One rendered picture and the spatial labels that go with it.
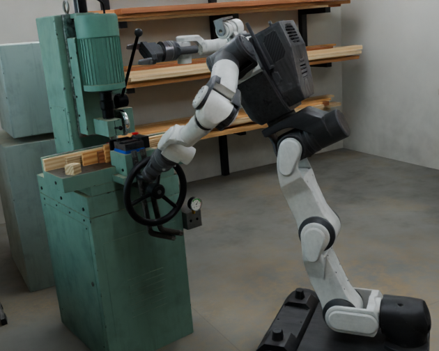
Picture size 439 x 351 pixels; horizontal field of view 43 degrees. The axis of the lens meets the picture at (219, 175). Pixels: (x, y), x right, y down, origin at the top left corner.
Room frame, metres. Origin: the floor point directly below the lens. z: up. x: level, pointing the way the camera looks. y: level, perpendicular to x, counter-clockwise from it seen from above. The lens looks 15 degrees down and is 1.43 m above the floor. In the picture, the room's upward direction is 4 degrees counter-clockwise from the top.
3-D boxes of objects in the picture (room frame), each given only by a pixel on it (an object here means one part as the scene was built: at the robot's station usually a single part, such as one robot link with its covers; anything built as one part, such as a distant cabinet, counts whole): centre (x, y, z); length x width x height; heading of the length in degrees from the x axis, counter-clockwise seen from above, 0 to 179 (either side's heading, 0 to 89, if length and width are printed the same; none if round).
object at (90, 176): (2.29, 0.40, 0.87); 0.61 x 0.30 x 0.06; 126
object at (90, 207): (2.48, 0.53, 0.76); 0.57 x 0.45 x 0.09; 36
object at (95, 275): (2.47, 0.53, 0.36); 0.58 x 0.45 x 0.71; 36
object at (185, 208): (2.42, 0.16, 0.58); 0.12 x 0.08 x 0.08; 36
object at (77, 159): (2.43, 0.39, 0.92); 0.60 x 0.02 x 0.04; 126
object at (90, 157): (2.32, 0.47, 0.93); 0.24 x 0.01 x 0.06; 126
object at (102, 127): (2.40, 0.47, 1.03); 0.14 x 0.07 x 0.09; 36
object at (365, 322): (1.98, -0.50, 0.28); 0.21 x 0.20 x 0.13; 66
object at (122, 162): (2.22, 0.35, 0.91); 0.15 x 0.14 x 0.09; 126
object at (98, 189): (2.33, 0.42, 0.82); 0.40 x 0.21 x 0.04; 126
